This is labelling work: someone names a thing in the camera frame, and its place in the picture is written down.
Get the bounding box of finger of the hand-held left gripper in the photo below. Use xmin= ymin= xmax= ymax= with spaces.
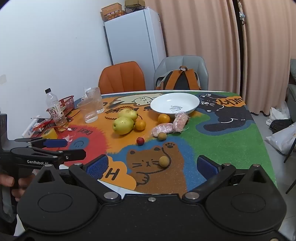
xmin=10 ymin=147 xmax=87 ymax=166
xmin=14 ymin=137 xmax=68 ymax=149

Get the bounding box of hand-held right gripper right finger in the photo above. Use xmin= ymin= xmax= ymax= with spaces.
xmin=183 ymin=155 xmax=277 ymax=202

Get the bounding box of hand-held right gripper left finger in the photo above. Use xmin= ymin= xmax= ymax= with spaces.
xmin=35 ymin=155 xmax=122 ymax=202

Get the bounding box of yellow-green pear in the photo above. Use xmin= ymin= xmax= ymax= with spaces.
xmin=118 ymin=109 xmax=139 ymax=122
xmin=112 ymin=116 xmax=135 ymax=135

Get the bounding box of pink sausage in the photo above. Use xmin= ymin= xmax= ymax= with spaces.
xmin=173 ymin=112 xmax=189 ymax=132

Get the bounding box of orange tangerine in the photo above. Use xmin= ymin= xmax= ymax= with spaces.
xmin=158 ymin=113 xmax=171 ymax=124
xmin=135 ymin=119 xmax=147 ymax=131

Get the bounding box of white ceramic plate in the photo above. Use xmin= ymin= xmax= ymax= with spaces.
xmin=150 ymin=93 xmax=200 ymax=115

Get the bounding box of person's left hand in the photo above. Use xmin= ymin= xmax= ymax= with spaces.
xmin=0 ymin=173 xmax=36 ymax=202

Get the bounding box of yellow cup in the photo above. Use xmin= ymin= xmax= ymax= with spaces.
xmin=42 ymin=128 xmax=58 ymax=139

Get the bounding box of white power strip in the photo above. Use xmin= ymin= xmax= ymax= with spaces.
xmin=22 ymin=117 xmax=47 ymax=137

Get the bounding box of cartoon cat table mat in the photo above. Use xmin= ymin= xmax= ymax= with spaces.
xmin=54 ymin=90 xmax=277 ymax=196

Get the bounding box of clear plastic bottle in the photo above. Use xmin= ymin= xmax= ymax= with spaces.
xmin=45 ymin=88 xmax=68 ymax=131

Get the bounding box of red plastic basket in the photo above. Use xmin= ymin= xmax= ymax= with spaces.
xmin=58 ymin=95 xmax=75 ymax=116

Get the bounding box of clear plastic cup, front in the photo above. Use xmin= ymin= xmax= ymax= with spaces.
xmin=77 ymin=98 xmax=99 ymax=123

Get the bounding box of clear plastic cup, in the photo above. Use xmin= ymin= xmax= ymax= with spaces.
xmin=77 ymin=98 xmax=99 ymax=123
xmin=85 ymin=87 xmax=105 ymax=114

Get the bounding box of patterned tissue box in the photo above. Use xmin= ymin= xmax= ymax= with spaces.
xmin=81 ymin=87 xmax=93 ymax=101

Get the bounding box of clear plastic cup, back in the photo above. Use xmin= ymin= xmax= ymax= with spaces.
xmin=85 ymin=87 xmax=105 ymax=114

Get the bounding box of white plastic bag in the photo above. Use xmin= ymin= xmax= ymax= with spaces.
xmin=266 ymin=101 xmax=290 ymax=127
xmin=266 ymin=126 xmax=296 ymax=154

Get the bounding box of black bag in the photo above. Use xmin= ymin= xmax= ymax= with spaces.
xmin=269 ymin=118 xmax=294 ymax=133

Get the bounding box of orange and black backpack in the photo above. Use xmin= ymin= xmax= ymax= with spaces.
xmin=155 ymin=66 xmax=201 ymax=91

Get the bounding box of orange chair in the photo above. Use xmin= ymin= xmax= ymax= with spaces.
xmin=99 ymin=61 xmax=146 ymax=95

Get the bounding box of grey chair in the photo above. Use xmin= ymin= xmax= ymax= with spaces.
xmin=154 ymin=56 xmax=209 ymax=91

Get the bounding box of grey sofa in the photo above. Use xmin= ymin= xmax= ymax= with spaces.
xmin=287 ymin=59 xmax=296 ymax=109

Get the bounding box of white refrigerator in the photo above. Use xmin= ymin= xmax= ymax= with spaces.
xmin=104 ymin=7 xmax=167 ymax=78

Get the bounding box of pink curtain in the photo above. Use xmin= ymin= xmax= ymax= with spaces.
xmin=239 ymin=0 xmax=296 ymax=114
xmin=143 ymin=0 xmax=241 ymax=95

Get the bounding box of clear box of tangerines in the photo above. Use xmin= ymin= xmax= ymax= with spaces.
xmin=100 ymin=9 xmax=126 ymax=22

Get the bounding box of orange woven basket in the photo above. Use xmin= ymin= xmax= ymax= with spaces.
xmin=101 ymin=3 xmax=123 ymax=16

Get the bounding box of red cable with white plug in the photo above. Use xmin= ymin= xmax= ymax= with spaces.
xmin=32 ymin=109 xmax=80 ymax=133

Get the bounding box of dark wire basket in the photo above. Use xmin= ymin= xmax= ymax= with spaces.
xmin=124 ymin=0 xmax=142 ymax=13

